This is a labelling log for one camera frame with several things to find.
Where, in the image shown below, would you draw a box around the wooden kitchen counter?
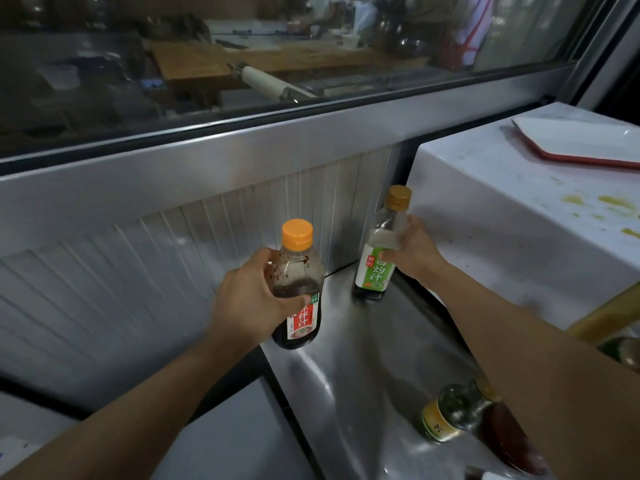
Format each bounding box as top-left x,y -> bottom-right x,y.
149,37 -> 431,85

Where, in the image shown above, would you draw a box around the stainless steel table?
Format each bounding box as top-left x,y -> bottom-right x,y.
259,259 -> 551,480

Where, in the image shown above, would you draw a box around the white microwave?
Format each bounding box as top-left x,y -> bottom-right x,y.
405,101 -> 640,345

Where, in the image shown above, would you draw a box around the glass window aluminium frame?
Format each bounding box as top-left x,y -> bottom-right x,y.
0,0 -> 640,258

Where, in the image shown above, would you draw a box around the person's left hand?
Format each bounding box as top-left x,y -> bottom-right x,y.
207,247 -> 311,353

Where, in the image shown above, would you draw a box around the person's right forearm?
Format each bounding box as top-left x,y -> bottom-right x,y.
427,264 -> 640,480

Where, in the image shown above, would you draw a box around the low grey cabinet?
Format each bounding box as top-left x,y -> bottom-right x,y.
149,377 -> 319,480

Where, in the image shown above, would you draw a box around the small glass bottle tan cap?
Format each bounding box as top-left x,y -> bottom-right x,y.
419,377 -> 501,444

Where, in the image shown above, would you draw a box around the person's left forearm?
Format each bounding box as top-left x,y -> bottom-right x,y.
0,329 -> 266,480

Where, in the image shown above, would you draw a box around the white rectangular plate red underside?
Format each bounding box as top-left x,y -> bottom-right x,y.
511,116 -> 640,171

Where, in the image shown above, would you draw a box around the large ketchup bottle orange cap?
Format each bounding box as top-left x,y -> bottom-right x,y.
477,337 -> 640,478

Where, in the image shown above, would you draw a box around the person's right hand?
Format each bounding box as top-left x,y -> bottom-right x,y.
378,214 -> 449,283

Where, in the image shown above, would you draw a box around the dark sauce bottle orange cap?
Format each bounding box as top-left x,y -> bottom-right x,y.
271,218 -> 326,351

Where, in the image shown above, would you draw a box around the clear bottle green label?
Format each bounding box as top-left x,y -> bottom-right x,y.
352,184 -> 413,301

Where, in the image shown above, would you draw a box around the white roller metal ends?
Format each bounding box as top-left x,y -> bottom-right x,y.
227,62 -> 319,103

